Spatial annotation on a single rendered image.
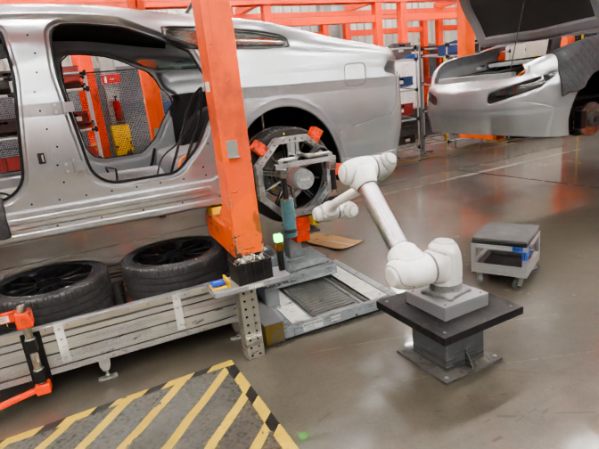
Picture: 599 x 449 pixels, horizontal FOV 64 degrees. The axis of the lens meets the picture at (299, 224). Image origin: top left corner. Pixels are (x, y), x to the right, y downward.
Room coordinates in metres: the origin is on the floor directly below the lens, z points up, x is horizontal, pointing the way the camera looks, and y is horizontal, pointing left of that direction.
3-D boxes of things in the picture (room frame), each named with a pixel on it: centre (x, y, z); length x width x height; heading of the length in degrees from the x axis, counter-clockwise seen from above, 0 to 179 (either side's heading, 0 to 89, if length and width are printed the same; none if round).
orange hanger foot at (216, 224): (2.97, 0.45, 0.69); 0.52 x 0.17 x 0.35; 23
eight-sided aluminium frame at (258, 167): (3.20, 0.00, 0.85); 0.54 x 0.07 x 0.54; 113
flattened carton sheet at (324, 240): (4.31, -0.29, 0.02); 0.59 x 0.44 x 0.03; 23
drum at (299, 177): (3.14, -0.03, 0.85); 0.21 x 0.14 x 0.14; 23
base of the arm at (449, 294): (2.20, -0.70, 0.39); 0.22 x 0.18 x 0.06; 127
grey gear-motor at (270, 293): (3.00, 0.25, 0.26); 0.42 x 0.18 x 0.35; 23
